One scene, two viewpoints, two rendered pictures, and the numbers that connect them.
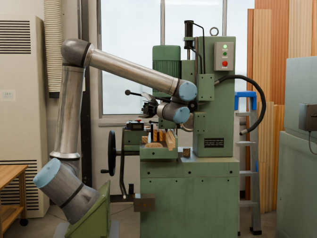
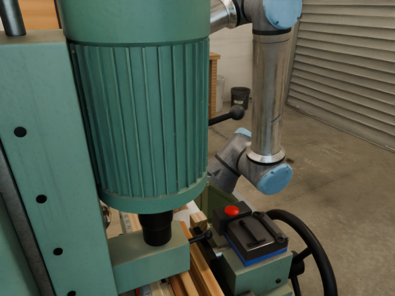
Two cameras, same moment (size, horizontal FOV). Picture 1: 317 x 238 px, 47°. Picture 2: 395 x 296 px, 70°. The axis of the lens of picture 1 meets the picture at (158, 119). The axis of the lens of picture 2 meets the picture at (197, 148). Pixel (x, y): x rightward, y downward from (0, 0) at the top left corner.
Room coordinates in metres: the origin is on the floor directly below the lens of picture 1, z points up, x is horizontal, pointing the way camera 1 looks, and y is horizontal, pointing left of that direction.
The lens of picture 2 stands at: (2.64, -0.11, 1.42)
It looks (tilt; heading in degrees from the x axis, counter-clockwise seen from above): 28 degrees down; 160
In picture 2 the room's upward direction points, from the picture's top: straight up
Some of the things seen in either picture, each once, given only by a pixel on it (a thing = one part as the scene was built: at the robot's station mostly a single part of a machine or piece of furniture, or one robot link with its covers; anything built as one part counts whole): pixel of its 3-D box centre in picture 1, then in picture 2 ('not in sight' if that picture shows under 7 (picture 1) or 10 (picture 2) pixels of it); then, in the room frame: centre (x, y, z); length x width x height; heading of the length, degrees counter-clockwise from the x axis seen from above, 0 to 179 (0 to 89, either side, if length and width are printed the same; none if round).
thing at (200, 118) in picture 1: (199, 122); not in sight; (2.11, -0.24, 1.02); 0.09 x 0.07 x 0.12; 2
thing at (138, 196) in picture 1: (144, 202); not in sight; (1.99, 0.08, 0.58); 0.12 x 0.08 x 0.08; 92
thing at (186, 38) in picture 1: (189, 35); not in sight; (2.26, -0.19, 1.54); 0.08 x 0.08 x 0.17; 2
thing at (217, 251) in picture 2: (146, 130); (217, 253); (2.26, 0.07, 0.95); 0.09 x 0.07 x 0.09; 2
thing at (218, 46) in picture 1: (223, 56); not in sight; (2.13, -0.38, 1.40); 0.10 x 0.06 x 0.16; 92
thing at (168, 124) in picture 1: (169, 123); (149, 256); (2.26, -0.07, 0.99); 0.14 x 0.07 x 0.09; 92
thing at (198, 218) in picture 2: (145, 139); (198, 221); (2.12, 0.08, 0.92); 0.03 x 0.03 x 0.03; 4
